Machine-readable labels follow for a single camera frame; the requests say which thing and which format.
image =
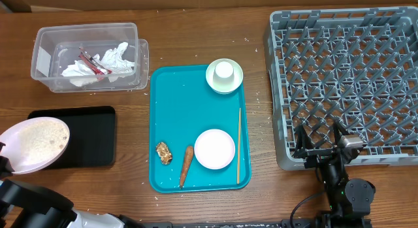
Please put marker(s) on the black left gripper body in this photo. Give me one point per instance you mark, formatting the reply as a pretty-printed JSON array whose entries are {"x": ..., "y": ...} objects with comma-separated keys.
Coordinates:
[{"x": 1, "y": 158}]

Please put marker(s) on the teal serving tray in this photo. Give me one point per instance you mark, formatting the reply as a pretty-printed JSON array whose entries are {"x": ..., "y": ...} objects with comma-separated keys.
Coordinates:
[{"x": 182, "y": 106}]

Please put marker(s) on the white napkin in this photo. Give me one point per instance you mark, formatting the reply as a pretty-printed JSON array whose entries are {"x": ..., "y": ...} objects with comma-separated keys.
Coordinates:
[{"x": 81, "y": 75}]

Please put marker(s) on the pile of rice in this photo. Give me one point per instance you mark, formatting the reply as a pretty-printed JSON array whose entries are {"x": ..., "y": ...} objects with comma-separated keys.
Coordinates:
[{"x": 42, "y": 141}]

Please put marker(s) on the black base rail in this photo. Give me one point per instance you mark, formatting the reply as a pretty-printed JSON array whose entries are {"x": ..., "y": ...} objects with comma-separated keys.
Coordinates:
[{"x": 228, "y": 225}]

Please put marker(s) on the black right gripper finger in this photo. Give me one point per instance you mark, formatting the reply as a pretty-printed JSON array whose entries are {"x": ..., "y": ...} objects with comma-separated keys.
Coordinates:
[
  {"x": 303, "y": 140},
  {"x": 339, "y": 132}
]

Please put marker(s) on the clear plastic bin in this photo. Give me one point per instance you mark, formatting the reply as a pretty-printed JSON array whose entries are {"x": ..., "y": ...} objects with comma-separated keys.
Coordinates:
[{"x": 57, "y": 47}]

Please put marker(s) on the pale green saucer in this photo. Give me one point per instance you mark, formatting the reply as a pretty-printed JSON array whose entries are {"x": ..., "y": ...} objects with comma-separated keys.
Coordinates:
[{"x": 237, "y": 77}]

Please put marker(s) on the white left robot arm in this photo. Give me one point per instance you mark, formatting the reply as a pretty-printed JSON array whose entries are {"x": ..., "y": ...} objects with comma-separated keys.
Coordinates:
[{"x": 42, "y": 207}]

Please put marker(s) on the wooden chopstick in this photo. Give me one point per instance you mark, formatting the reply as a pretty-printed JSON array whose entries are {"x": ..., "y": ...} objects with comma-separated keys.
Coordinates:
[{"x": 239, "y": 145}]

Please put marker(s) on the orange carrot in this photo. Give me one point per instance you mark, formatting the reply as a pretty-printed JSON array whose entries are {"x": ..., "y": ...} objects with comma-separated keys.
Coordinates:
[{"x": 188, "y": 157}]

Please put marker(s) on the small white plate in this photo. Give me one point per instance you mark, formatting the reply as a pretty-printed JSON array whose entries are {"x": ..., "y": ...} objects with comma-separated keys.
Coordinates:
[{"x": 214, "y": 149}]

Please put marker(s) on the white upturned cup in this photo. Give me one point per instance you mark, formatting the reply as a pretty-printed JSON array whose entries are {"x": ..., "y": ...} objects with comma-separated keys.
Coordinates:
[{"x": 223, "y": 73}]

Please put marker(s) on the large white plate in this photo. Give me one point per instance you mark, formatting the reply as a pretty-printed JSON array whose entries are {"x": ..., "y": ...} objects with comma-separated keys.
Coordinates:
[{"x": 12, "y": 151}]

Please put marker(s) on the black tray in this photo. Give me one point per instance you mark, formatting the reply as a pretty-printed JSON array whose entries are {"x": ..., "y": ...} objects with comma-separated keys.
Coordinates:
[{"x": 92, "y": 140}]

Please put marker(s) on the red snack wrapper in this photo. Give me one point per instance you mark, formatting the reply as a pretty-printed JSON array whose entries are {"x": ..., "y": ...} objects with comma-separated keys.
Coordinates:
[{"x": 97, "y": 68}]

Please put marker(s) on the grey dishwasher rack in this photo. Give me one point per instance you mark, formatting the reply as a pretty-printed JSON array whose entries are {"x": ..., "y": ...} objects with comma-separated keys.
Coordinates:
[{"x": 355, "y": 66}]

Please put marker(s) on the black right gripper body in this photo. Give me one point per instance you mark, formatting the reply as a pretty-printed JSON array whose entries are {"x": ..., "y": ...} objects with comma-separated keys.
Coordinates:
[{"x": 317, "y": 157}]

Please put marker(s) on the brown walnut food scrap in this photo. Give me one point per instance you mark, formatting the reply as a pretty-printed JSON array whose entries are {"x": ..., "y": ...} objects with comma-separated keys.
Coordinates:
[{"x": 164, "y": 153}]

